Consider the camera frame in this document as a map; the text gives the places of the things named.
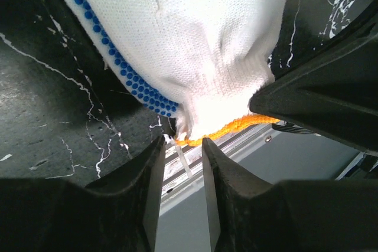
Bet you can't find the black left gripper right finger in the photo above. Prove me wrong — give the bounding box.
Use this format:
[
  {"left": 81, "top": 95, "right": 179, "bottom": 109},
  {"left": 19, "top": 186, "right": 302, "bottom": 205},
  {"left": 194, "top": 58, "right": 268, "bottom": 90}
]
[{"left": 202, "top": 138, "right": 377, "bottom": 251}]

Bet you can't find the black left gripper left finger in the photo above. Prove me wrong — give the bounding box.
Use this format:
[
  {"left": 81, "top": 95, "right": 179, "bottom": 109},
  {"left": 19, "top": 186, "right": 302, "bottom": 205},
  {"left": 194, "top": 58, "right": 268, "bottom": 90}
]
[{"left": 1, "top": 137, "right": 165, "bottom": 251}]

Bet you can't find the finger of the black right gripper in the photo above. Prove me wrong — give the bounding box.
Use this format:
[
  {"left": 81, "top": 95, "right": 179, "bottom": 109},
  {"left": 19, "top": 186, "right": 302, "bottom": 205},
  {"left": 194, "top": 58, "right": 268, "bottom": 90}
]
[{"left": 249, "top": 0, "right": 377, "bottom": 156}]

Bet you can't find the blue dotted white glove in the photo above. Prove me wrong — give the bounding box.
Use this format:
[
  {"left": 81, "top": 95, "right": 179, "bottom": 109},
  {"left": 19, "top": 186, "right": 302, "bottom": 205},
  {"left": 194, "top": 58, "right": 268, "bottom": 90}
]
[{"left": 64, "top": 0, "right": 286, "bottom": 146}]

